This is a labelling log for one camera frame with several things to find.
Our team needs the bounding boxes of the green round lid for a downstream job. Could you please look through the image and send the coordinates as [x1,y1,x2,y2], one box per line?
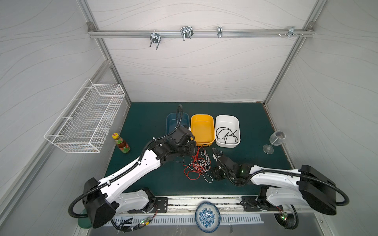
[77,217,92,229]

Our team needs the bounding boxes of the green table mat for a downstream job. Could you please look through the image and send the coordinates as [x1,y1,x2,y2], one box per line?
[106,102,297,196]

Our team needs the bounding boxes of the white wire basket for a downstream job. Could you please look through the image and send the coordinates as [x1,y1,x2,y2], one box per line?
[44,78,125,153]

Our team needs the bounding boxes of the white plastic bin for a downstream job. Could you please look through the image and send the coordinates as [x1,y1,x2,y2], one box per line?
[215,115,241,148]

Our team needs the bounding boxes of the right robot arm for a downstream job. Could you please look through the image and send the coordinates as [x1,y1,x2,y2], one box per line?
[212,148,350,215]

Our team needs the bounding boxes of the blue white patterned plate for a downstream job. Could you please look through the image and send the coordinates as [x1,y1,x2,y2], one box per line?
[195,202,221,233]

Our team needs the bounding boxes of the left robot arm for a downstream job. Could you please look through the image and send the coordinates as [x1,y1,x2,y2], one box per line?
[68,126,197,229]

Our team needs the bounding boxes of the black cable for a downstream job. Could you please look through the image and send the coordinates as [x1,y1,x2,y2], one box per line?
[216,126,240,145]

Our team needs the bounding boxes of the sauce bottle yellow cap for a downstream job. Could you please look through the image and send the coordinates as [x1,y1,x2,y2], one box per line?
[112,133,130,153]

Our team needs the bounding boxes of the blue plastic bin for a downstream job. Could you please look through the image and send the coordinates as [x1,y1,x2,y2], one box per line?
[165,113,190,134]

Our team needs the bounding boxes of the yellow plastic bin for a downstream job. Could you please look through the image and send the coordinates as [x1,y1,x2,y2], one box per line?
[191,114,215,146]

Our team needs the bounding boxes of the red white black cables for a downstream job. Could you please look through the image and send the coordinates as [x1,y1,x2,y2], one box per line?
[183,144,214,184]

